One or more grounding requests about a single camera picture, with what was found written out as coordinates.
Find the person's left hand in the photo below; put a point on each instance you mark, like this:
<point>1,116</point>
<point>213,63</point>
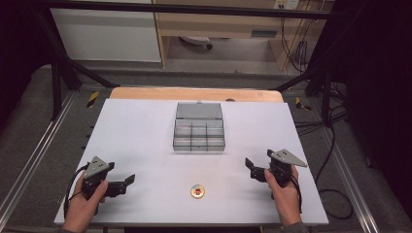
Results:
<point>82,207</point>

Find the white wall socket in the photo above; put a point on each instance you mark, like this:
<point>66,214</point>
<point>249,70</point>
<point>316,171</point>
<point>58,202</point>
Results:
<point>286,4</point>

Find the white chair base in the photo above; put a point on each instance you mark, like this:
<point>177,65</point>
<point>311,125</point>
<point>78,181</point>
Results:
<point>197,40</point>

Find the white cabinet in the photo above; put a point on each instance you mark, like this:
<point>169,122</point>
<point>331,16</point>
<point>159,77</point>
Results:
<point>107,34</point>

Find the light wooden desk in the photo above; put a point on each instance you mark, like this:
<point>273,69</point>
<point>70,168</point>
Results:
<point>226,22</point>

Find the clear plastic compartment box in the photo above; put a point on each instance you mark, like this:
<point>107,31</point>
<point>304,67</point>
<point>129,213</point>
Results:
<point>199,129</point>

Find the black metal frame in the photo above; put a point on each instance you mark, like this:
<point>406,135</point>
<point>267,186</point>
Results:
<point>61,71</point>

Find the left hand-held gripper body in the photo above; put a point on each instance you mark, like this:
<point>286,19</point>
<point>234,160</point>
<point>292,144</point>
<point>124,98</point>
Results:
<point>96,173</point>

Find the aluminium floor rail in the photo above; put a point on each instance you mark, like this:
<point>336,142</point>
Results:
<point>351,184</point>
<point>35,152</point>

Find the wooden table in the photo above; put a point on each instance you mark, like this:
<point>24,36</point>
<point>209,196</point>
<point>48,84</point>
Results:
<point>194,94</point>

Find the yellow and black tape strip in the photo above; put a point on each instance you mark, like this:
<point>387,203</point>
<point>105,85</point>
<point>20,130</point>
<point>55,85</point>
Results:
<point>302,104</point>
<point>92,99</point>

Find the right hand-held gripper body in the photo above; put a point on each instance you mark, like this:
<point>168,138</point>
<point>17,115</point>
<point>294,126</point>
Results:
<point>282,165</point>

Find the person's right hand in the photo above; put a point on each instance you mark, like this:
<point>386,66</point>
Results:
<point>285,197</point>

